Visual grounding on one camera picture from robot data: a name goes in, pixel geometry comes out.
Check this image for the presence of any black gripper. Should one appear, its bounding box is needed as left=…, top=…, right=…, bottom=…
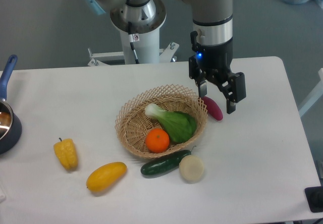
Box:
left=188, top=31, right=246, bottom=114

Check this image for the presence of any yellow mango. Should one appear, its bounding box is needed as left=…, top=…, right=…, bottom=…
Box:
left=86, top=162, right=127, bottom=192

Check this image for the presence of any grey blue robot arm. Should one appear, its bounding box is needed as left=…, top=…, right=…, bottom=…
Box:
left=87, top=0, right=246, bottom=114

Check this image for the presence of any purple sweet potato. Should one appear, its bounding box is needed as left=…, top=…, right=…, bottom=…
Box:
left=202, top=96, right=223, bottom=121

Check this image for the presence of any green bok choy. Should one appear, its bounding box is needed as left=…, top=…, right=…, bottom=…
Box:
left=145, top=103, right=197, bottom=143

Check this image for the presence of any orange fruit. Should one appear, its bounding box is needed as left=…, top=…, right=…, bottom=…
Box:
left=145, top=128, right=170, bottom=153

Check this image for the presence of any white round onion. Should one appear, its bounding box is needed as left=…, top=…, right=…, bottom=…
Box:
left=179, top=155, right=204, bottom=183

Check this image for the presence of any green cucumber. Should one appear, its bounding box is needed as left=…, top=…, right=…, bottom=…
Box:
left=140, top=149, right=192, bottom=177

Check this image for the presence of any woven wicker basket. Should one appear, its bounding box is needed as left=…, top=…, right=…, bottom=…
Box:
left=115, top=84, right=207, bottom=159

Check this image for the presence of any black device at edge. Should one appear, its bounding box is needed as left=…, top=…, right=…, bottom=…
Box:
left=304, top=186, right=323, bottom=213

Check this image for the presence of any yellow bell pepper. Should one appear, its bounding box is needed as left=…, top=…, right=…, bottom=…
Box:
left=53, top=138, right=78, bottom=171

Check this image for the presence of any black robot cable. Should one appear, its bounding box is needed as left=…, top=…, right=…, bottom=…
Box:
left=127, top=21, right=140, bottom=65

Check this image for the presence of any white frame at right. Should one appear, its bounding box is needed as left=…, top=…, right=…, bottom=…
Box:
left=298, top=68, right=322, bottom=117

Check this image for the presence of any blue handled saucepan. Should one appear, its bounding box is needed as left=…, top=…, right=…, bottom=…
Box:
left=1, top=54, right=22, bottom=154

